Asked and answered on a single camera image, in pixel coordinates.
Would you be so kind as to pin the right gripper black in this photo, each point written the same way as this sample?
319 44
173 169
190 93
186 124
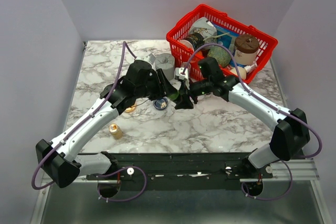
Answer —
184 102

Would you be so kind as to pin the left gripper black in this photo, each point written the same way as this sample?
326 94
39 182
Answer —
164 89

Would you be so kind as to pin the dark blue round dish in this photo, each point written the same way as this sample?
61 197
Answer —
161 104

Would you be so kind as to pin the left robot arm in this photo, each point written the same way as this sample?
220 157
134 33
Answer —
57 157

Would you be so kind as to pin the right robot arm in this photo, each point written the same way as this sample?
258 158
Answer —
290 133

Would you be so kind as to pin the grey toilet paper roll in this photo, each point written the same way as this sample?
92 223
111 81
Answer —
166 62

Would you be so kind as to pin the red shopping basket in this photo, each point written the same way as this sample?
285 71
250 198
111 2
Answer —
182 54

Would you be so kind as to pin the orange round dish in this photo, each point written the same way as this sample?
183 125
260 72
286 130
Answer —
130 109

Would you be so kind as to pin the green melon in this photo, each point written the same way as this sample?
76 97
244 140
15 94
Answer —
221 55

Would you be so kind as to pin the beige egg shaped ball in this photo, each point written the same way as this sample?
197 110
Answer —
241 71

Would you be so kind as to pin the amber pill bottle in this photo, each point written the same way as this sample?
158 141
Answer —
115 131

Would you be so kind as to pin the grey printed pouch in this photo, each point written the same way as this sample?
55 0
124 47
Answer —
205 28

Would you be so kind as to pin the white pump bottle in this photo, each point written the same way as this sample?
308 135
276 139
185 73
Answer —
250 68

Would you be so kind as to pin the blue box in basket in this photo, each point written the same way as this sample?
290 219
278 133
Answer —
226 37

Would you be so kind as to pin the brown lid white tub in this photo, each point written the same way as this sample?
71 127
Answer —
245 49

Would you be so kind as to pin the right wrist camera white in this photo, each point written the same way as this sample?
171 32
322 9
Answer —
182 74

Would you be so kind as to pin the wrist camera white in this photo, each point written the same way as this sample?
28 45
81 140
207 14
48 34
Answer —
182 74
149 59

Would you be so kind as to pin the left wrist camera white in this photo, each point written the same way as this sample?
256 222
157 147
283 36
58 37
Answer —
149 59

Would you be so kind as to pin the black table front frame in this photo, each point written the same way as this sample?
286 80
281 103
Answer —
180 171

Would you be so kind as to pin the aluminium rail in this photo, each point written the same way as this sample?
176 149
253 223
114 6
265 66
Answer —
301 169

